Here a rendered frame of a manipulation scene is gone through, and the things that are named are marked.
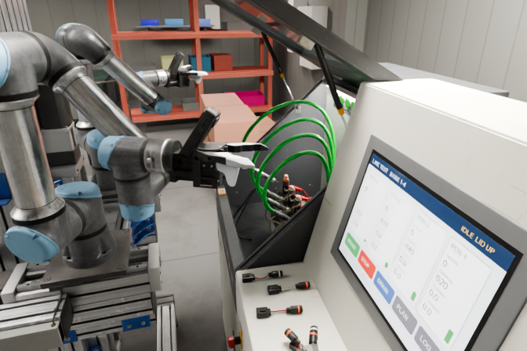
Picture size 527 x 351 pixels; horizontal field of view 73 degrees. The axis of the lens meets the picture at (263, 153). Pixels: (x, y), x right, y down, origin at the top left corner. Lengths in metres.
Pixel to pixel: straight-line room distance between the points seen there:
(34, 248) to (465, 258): 0.90
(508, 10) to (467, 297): 2.15
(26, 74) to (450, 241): 0.88
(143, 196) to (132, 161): 0.09
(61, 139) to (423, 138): 1.06
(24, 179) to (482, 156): 0.92
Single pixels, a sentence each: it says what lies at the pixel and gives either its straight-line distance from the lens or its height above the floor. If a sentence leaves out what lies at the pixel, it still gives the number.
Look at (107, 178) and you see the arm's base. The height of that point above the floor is 1.09.
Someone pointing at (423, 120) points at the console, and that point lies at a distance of 0.77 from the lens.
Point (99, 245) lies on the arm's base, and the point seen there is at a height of 1.09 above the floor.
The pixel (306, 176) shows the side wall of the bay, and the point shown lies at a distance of 1.82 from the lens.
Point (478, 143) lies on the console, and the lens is 0.67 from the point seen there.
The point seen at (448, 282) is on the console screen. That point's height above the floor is 1.31.
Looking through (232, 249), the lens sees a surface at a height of 0.95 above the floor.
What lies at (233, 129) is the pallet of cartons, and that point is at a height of 0.75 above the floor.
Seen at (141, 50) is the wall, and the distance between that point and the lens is 7.99.
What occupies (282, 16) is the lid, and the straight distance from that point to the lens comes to 0.90.
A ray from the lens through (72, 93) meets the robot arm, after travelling 0.97.
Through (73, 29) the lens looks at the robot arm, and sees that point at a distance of 1.54.
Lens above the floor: 1.72
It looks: 22 degrees down
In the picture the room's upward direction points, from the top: straight up
